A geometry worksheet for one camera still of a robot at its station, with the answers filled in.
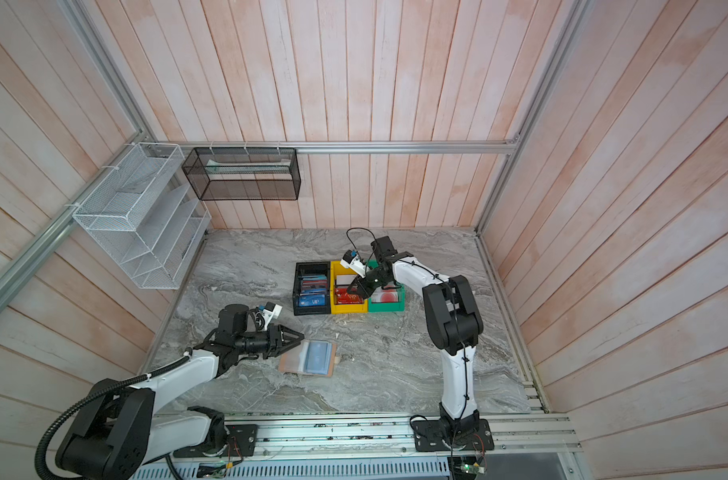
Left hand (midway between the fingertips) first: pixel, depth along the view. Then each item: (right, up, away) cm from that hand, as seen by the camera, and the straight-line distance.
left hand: (301, 344), depth 81 cm
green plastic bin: (+25, +8, +15) cm, 31 cm away
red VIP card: (+11, +11, +15) cm, 22 cm away
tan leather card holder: (+2, -5, +5) cm, 8 cm away
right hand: (+13, +14, +15) cm, 25 cm away
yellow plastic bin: (+9, +20, +20) cm, 30 cm away
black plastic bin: (-2, +20, +30) cm, 36 cm away
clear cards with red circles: (+25, +11, +18) cm, 32 cm away
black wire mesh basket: (-25, +54, +24) cm, 65 cm away
